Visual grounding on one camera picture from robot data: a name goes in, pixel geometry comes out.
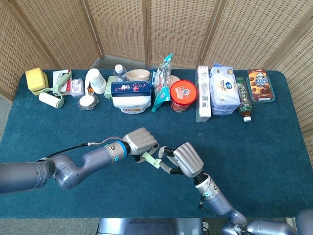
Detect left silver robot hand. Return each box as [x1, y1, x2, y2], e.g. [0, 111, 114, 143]
[121, 127, 159, 164]

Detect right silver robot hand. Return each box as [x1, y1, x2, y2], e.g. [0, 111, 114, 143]
[158, 141, 204, 179]

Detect white plastic tub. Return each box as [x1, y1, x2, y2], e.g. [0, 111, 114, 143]
[112, 94, 152, 115]

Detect teal snack bag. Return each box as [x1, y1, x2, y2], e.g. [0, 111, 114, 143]
[151, 85, 171, 113]

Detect navy blue rectangular box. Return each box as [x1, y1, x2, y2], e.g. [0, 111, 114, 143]
[111, 80, 152, 97]

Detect pale green plastic holder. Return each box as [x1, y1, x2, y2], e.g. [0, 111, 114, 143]
[104, 75, 117, 100]

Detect red instant noodle cup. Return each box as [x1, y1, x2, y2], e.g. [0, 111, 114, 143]
[170, 80, 198, 113]

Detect cupcake liners in clear pack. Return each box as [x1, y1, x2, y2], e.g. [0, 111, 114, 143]
[77, 94, 100, 111]

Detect beige bowl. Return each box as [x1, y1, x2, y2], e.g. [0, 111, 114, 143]
[126, 69, 150, 82]

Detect long white carton box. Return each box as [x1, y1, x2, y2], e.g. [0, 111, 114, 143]
[195, 65, 212, 123]

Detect round bamboo container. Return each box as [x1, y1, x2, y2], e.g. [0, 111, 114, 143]
[167, 75, 181, 90]

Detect teal carpet table cover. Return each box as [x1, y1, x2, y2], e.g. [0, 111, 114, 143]
[0, 69, 309, 219]

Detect clear water bottle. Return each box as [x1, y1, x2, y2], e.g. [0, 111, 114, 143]
[113, 64, 128, 83]

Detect clear plastic snack bag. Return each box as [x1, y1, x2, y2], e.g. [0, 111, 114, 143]
[155, 53, 174, 93]

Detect stack of white paper cups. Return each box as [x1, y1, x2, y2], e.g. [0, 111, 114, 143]
[85, 68, 108, 95]

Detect light blue tissue pack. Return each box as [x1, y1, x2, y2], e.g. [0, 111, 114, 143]
[209, 63, 242, 116]

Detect silver robot torso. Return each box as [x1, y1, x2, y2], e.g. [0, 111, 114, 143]
[97, 217, 204, 235]

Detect green label tea bottle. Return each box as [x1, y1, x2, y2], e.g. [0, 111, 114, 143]
[235, 76, 253, 122]

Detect clear box with purple label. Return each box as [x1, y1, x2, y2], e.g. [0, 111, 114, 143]
[70, 78, 86, 98]

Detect teal rimmed clear container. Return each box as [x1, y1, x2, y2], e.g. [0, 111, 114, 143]
[246, 74, 276, 104]

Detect pale green lint roller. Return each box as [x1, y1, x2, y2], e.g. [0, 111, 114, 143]
[38, 70, 73, 110]

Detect Hello Panda biscuit box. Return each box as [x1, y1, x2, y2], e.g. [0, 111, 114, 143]
[248, 68, 272, 101]

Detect red and white box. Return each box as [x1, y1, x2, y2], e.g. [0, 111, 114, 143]
[52, 69, 73, 96]

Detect rattan folding screen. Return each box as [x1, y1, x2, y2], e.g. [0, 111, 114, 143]
[0, 0, 313, 157]

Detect yellow sponge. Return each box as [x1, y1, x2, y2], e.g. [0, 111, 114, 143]
[25, 68, 49, 96]

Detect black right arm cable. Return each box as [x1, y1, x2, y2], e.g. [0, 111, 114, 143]
[198, 195, 245, 232]

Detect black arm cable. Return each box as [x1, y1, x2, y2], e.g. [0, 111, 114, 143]
[46, 136, 123, 159]
[198, 195, 245, 232]

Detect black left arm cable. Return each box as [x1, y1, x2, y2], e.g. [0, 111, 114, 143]
[46, 136, 123, 159]

